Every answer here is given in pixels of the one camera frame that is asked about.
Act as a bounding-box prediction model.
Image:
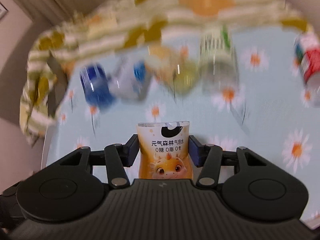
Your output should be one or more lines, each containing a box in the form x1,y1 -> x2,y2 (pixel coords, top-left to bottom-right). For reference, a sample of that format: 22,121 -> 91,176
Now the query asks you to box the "green white label cup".
199,25 -> 239,94

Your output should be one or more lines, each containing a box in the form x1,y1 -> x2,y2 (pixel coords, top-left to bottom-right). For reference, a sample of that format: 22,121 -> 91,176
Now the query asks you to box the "red label clear cup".
295,32 -> 319,107

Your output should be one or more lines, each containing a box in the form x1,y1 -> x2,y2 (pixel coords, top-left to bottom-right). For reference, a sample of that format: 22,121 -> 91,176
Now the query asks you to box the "white blue label cup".
108,60 -> 151,101

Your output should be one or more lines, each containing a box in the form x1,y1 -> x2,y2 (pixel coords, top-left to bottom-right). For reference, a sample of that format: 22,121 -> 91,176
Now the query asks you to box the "green striped floral quilt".
20,0 -> 313,145

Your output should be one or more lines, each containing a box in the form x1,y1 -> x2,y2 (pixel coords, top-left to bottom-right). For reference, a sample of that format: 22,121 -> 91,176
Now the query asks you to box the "yellow label clear cup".
144,44 -> 200,95

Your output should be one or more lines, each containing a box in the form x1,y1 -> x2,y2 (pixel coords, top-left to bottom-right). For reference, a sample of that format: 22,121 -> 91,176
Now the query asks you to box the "light blue daisy mat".
47,27 -> 319,222

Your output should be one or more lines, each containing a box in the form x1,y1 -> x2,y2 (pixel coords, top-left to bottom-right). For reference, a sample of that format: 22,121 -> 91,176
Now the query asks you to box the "orange dragon label cup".
137,121 -> 193,180

